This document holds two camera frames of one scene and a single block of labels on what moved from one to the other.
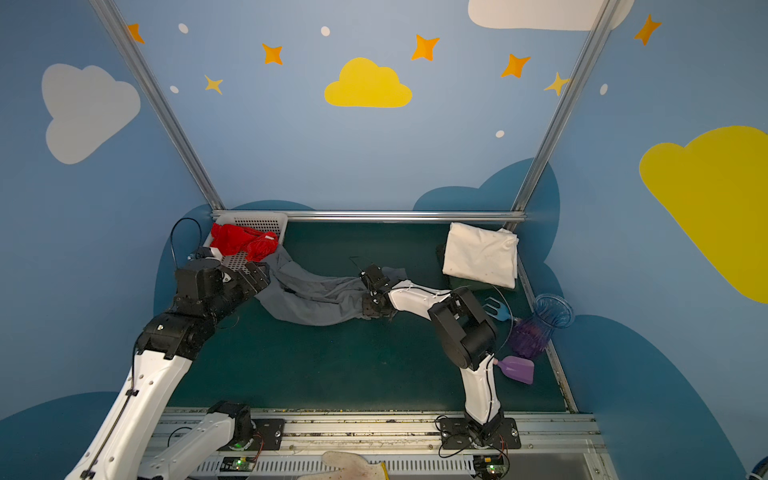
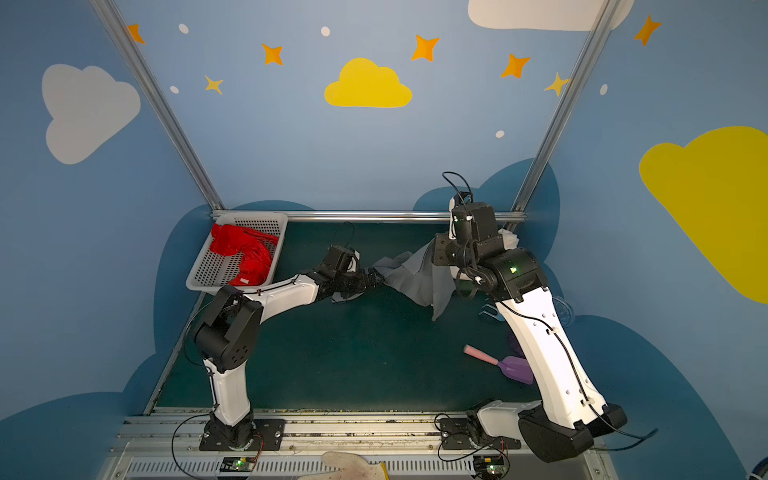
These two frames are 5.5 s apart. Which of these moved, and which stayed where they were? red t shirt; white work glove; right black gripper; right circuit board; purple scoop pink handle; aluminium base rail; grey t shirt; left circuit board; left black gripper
Moved: right black gripper; grey t shirt; left black gripper
Stayed: right circuit board; white work glove; aluminium base rail; red t shirt; left circuit board; purple scoop pink handle
